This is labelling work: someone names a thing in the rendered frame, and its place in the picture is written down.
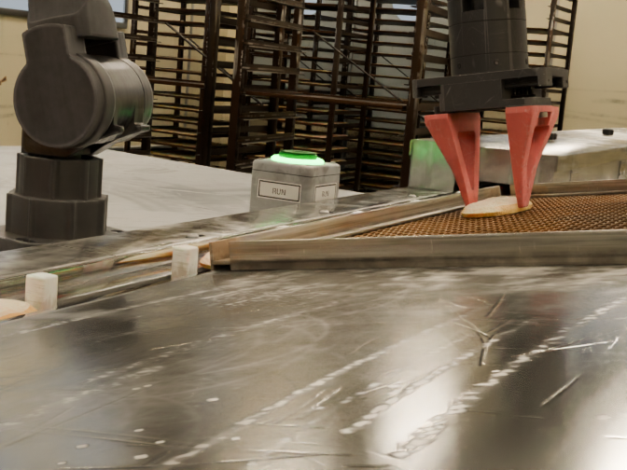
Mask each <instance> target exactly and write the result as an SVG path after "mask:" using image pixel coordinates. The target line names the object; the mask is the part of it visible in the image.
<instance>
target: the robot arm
mask: <svg viewBox="0 0 627 470"><path fill-rule="evenodd" d="M447 2H448V3H447V9H448V25H449V42H450V58H451V74H452V75H451V76H443V77H433V78H424V79H414V80H413V81H412V97H413V98H419V99H422V98H427V96H435V99H439V106H434V113H435V114H434V115H426V116H425V125H426V126H427V128H428V130H429V132H430V133H431V135H432V137H433V139H434V140H435V142H436V144H437V145H438V147H439V150H440V151H441V153H442V155H443V156H444V158H445V159H446V161H447V162H448V164H449V166H450V167H451V169H452V171H453V175H454V178H455V180H456V183H457V185H458V187H459V190H460V193H461V195H462V198H463V201H464V203H465V206H467V205H469V204H470V203H473V202H477V201H478V193H479V171H480V134H481V116H480V111H491V110H502V109H506V122H507V130H508V138H509V152H510V159H511V167H512V174H513V182H514V188H515V193H516V199H517V203H518V207H519V208H524V207H527V206H528V204H529V200H530V196H531V192H532V188H533V183H534V180H535V176H536V168H537V165H538V163H539V160H540V158H541V156H542V153H543V151H544V148H545V146H546V144H547V142H548V140H549V138H550V134H551V131H552V129H553V127H554V124H555V122H556V120H557V117H558V116H559V107H558V106H552V105H551V101H550V98H544V97H541V89H546V88H561V89H565V88H568V87H569V84H568V70H566V69H559V68H551V67H535V68H529V64H528V46H527V28H526V10H525V0H447ZM28 11H29V12H28V16H27V28H28V30H26V31H25V32H23V33H22V34H21V36H22V42H23V47H24V53H25V59H26V64H25V65H24V67H23V68H22V69H21V71H20V73H19V75H18V77H17V80H16V83H15V87H14V92H13V104H14V110H15V114H16V117H17V119H18V121H19V123H20V125H21V127H22V130H21V152H20V153H17V168H16V188H13V189H12V190H9V192H8V193H7V206H6V224H5V225H1V226H0V252H2V251H7V250H13V249H20V248H25V247H31V246H37V245H43V244H49V243H55V242H66V241H72V240H77V239H84V238H89V237H95V236H101V235H107V234H113V233H119V232H124V231H127V230H123V229H119V228H112V227H108V226H107V225H106V219H107V203H108V195H105V194H102V181H103V163H104V159H100V158H98V157H94V156H93V155H98V154H100V153H102V152H103V151H105V150H106V149H107V148H109V147H110V146H112V145H115V144H116V143H122V142H126V141H129V140H131V139H132V138H134V137H135V136H137V135H138V134H140V133H143V132H146V131H150V126H149V125H147V123H148V122H149V120H150V117H151V114H152V110H153V90H152V88H151V85H150V82H149V80H148V78H147V76H146V74H145V73H144V71H143V70H142V69H141V68H140V67H139V66H138V65H137V64H135V63H134V62H132V61H130V60H129V58H128V52H127V47H126V41H125V35H124V33H123V32H120V31H118V30H117V25H116V19H115V15H114V12H113V9H112V7H111V5H110V3H109V1H108V0H28Z"/></svg>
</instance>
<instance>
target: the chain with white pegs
mask: <svg viewBox="0 0 627 470"><path fill-rule="evenodd" d="M495 186H500V196H506V190H507V186H506V185H499V184H496V185H495ZM198 253H199V248H198V247H196V246H191V245H185V244H182V245H177V246H174V248H173V261H172V276H171V279H173V278H177V277H182V276H186V275H190V274H193V273H197V267H198ZM57 291H58V276H57V275H54V274H50V273H46V272H37V273H32V274H27V275H26V283H25V302H27V303H29V304H31V305H32V306H33V307H34V308H36V309H37V310H38V311H41V310H45V309H49V308H53V307H57Z"/></svg>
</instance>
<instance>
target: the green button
mask: <svg viewBox="0 0 627 470"><path fill-rule="evenodd" d="M279 157H282V158H288V159H317V155H315V153H314V152H309V151H300V150H281V151H280V152H279Z"/></svg>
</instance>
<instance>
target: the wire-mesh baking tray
mask: <svg viewBox="0 0 627 470"><path fill-rule="evenodd" d="M509 187H510V196H500V186H494V187H486V188H481V189H479V193H478V201H481V200H485V199H488V198H491V197H500V198H504V197H516V193H515V188H514V185H509ZM530 201H531V202H532V203H533V205H532V208H531V209H528V210H525V211H521V212H518V213H514V214H504V215H498V216H489V217H463V216H462V214H461V213H462V211H463V210H464V208H465V207H466V206H465V203H464V201H463V198H462V195H461V193H456V194H452V195H447V196H442V197H437V198H433V199H428V200H419V201H415V202H409V203H404V204H399V205H395V206H390V207H385V208H381V209H376V210H371V211H366V212H362V213H357V214H348V215H343V216H338V217H333V218H329V219H324V220H319V221H314V222H310V223H305V224H300V225H295V226H290V227H285V228H277V229H272V230H267V231H262V232H258V233H253V234H248V235H243V236H238V237H233V238H228V239H224V240H219V241H214V242H209V252H210V263H211V270H221V269H224V268H230V270H323V269H383V268H443V267H503V266H562V265H622V264H627V179H611V180H592V181H575V182H557V183H538V184H533V188H532V192H531V196H530Z"/></svg>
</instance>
